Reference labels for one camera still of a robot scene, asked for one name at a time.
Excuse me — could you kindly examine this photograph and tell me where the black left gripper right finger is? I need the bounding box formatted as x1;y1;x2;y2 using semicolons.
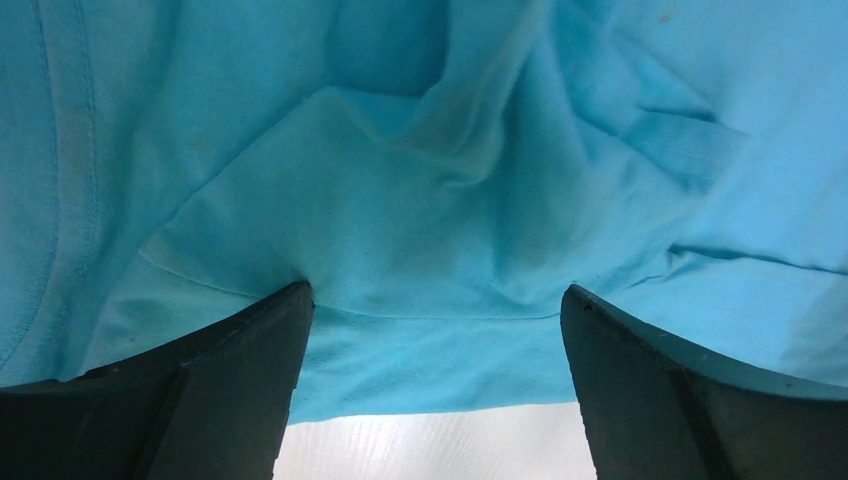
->
560;285;847;479

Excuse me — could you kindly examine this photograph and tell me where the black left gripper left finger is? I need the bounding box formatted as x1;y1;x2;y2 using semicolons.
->
1;282;314;479

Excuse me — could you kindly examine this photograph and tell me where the turquoise t-shirt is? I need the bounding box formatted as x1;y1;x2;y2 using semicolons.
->
1;1;847;422

